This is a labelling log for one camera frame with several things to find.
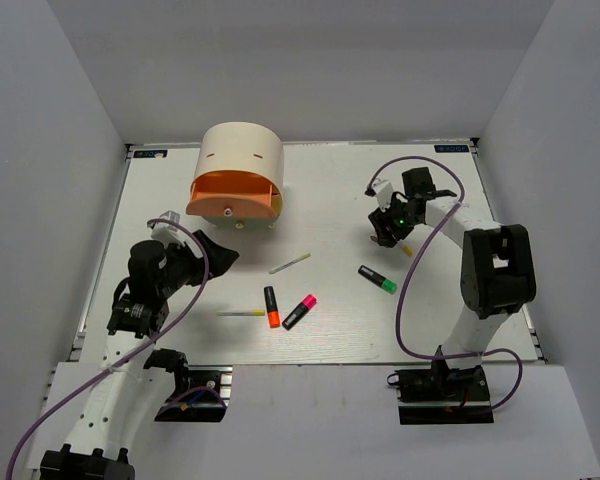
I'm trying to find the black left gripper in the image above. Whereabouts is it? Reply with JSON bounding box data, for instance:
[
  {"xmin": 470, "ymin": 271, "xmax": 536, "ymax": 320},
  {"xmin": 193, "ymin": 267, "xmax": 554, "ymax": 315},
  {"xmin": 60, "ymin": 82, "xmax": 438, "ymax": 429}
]
[{"xmin": 158, "ymin": 229, "xmax": 239, "ymax": 298}]

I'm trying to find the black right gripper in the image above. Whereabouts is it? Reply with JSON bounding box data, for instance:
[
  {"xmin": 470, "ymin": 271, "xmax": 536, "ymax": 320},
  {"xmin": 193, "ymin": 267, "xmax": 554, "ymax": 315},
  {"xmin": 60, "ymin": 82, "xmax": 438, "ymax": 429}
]
[{"xmin": 369, "ymin": 193, "xmax": 422, "ymax": 248}]

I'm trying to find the yellow thin pen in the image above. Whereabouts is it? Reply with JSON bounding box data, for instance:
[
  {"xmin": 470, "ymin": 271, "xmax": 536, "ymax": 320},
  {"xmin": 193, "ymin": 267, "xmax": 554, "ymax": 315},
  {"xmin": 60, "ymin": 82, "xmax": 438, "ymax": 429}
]
[{"xmin": 216, "ymin": 309, "xmax": 266, "ymax": 317}]

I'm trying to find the pale yellow white pen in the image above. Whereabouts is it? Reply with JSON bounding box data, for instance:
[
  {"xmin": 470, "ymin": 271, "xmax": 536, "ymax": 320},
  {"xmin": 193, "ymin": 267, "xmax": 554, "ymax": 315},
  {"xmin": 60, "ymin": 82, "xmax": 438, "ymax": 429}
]
[{"xmin": 268, "ymin": 252, "xmax": 311, "ymax": 275}]

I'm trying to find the cream orange drawer box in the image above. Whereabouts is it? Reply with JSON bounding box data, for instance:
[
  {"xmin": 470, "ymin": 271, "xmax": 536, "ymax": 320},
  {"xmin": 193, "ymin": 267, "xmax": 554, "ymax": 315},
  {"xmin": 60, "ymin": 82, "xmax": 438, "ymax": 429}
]
[{"xmin": 186, "ymin": 122, "xmax": 284, "ymax": 229}]

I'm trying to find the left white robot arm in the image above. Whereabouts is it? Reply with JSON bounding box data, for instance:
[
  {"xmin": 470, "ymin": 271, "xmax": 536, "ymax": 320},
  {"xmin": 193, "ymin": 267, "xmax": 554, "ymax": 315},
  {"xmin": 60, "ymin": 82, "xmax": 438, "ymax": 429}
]
[{"xmin": 39, "ymin": 221, "xmax": 239, "ymax": 479}]

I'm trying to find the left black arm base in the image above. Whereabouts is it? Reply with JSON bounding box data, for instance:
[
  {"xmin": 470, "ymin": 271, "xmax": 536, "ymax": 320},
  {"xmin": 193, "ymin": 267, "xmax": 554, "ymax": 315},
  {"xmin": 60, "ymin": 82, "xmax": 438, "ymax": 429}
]
[{"xmin": 155, "ymin": 366, "xmax": 233, "ymax": 423}]

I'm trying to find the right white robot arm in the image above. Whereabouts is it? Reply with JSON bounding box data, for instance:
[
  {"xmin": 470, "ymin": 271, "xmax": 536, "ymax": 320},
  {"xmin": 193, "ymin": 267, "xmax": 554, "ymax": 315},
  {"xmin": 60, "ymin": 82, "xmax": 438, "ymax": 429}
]
[{"xmin": 366, "ymin": 167, "xmax": 536, "ymax": 399}]

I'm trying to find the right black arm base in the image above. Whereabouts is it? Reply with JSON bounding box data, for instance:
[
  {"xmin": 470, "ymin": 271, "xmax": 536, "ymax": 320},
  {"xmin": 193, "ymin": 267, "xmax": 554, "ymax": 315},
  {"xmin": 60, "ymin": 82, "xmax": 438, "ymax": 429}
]
[{"xmin": 387, "ymin": 363, "xmax": 494, "ymax": 425}]

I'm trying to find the green capped black highlighter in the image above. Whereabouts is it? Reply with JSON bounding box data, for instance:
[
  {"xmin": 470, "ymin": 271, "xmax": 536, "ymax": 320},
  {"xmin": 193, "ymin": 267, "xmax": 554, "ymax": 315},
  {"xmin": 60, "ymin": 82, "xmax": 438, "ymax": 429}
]
[{"xmin": 358, "ymin": 265, "xmax": 397, "ymax": 294}]

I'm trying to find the orange capped black highlighter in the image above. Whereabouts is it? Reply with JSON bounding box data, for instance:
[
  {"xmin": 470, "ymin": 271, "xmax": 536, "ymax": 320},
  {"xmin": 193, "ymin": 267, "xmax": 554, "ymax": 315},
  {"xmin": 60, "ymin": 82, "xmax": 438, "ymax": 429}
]
[{"xmin": 263, "ymin": 286, "xmax": 281, "ymax": 328}]

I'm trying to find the pink capped black highlighter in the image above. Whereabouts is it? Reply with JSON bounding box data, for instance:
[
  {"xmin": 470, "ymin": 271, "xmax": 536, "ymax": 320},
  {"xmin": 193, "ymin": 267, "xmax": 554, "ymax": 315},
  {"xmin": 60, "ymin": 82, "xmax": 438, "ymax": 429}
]
[{"xmin": 282, "ymin": 294, "xmax": 317, "ymax": 331}]

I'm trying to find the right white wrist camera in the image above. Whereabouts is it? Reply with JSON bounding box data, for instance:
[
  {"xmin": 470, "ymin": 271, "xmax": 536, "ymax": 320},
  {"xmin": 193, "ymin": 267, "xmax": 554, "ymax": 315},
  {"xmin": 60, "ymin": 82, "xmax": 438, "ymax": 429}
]
[{"xmin": 365, "ymin": 179, "xmax": 394, "ymax": 211}]

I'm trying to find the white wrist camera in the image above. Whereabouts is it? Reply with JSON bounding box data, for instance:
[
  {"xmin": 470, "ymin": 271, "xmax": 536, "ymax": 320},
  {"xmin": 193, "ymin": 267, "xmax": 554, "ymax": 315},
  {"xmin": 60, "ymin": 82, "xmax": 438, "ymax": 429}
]
[
  {"xmin": 365, "ymin": 179, "xmax": 394, "ymax": 211},
  {"xmin": 147, "ymin": 210, "xmax": 186, "ymax": 247}
]

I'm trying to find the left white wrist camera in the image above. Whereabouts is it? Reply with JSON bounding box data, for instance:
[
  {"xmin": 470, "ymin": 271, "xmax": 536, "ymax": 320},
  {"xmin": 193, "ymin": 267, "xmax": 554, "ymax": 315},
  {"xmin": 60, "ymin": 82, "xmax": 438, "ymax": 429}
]
[{"xmin": 147, "ymin": 210, "xmax": 186, "ymax": 247}]

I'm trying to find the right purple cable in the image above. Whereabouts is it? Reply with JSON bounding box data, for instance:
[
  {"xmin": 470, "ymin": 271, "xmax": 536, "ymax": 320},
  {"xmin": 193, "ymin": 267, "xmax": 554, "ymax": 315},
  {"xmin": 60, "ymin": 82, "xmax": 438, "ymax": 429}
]
[{"xmin": 371, "ymin": 155, "xmax": 524, "ymax": 412}]

